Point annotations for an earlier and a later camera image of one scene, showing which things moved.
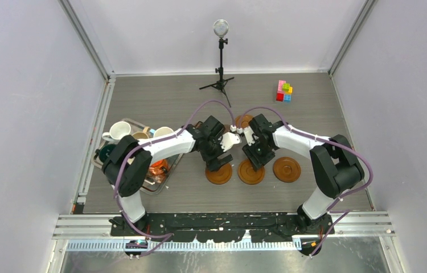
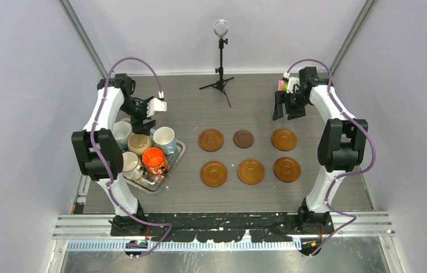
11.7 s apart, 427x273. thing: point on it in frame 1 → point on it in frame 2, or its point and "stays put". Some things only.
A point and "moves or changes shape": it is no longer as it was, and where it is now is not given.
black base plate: x=266 y=227 stays put
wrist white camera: x=249 y=135 → x=291 y=81
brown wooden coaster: x=198 y=125 moves or changes shape
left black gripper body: x=212 y=151 → x=138 y=111
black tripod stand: x=220 y=29 stays put
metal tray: x=155 y=185 stays put
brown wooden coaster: x=287 y=169 stays put
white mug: x=118 y=129 stays put
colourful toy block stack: x=284 y=92 stays put
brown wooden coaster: x=245 y=119 moves or changes shape
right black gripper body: x=258 y=153 → x=295 y=104
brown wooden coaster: x=247 y=174 stays put
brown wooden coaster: x=221 y=176 moves or changes shape
